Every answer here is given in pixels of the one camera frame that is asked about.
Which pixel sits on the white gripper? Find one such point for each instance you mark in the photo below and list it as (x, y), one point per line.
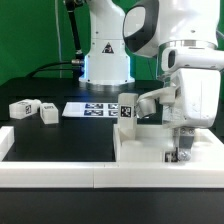
(190, 95)

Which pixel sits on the white square table top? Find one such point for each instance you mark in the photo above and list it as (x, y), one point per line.
(152, 143)

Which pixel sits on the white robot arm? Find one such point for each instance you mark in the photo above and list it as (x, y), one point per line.
(182, 36)

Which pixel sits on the white U-shaped obstacle fence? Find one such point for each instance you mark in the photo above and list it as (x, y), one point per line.
(105, 174)

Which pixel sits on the white sheet with markers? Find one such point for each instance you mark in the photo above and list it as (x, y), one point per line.
(89, 109)

